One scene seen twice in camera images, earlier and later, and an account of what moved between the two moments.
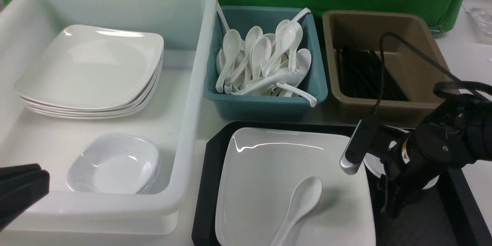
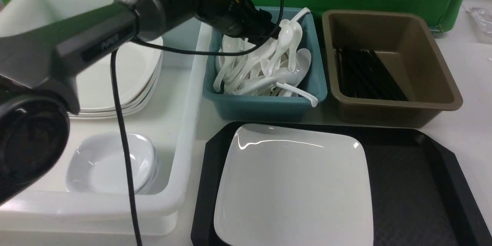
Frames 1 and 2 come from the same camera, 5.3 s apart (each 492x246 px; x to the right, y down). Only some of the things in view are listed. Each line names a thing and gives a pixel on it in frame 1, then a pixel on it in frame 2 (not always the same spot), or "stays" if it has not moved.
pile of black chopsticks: [361, 77] stays
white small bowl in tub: [114, 163] stays
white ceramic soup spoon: [304, 198] to [285, 36]
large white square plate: [259, 173] stays
